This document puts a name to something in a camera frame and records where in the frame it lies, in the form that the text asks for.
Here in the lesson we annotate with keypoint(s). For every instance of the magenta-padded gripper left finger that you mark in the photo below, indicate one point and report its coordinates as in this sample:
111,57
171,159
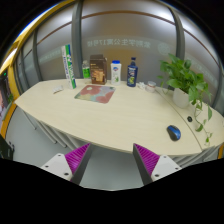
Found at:
77,157

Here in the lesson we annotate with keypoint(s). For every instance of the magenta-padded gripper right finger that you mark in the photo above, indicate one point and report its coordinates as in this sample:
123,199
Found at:
147,158

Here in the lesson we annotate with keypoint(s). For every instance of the blue computer mouse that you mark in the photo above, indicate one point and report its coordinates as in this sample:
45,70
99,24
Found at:
173,132

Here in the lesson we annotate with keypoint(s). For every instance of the pastel patterned mouse pad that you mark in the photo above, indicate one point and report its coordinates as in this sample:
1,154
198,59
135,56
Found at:
95,93

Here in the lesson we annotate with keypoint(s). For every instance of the black round desk grommet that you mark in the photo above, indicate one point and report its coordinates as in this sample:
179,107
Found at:
189,118

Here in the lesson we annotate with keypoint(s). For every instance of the small patterned tissue packet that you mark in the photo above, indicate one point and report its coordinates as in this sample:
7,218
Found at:
57,89

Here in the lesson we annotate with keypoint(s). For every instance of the crumpled white wrapper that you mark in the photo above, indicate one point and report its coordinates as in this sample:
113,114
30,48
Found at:
141,85

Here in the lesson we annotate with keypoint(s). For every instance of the green plant white pot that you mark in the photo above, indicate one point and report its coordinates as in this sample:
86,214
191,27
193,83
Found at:
181,81

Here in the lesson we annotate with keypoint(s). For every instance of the dark blue pump bottle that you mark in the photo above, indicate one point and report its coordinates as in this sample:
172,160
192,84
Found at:
132,75

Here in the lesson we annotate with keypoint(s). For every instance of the clear bottle green label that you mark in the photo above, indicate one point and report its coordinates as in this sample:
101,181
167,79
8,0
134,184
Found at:
86,71

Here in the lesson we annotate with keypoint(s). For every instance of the white green shuttlecock tube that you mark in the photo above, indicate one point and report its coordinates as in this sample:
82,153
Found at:
69,68

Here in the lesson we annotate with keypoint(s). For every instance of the brown cracker box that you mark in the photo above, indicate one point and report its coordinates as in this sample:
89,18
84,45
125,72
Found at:
98,70

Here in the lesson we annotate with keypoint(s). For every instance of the white bottle blue cap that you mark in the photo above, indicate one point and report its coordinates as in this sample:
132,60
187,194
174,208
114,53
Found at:
116,73

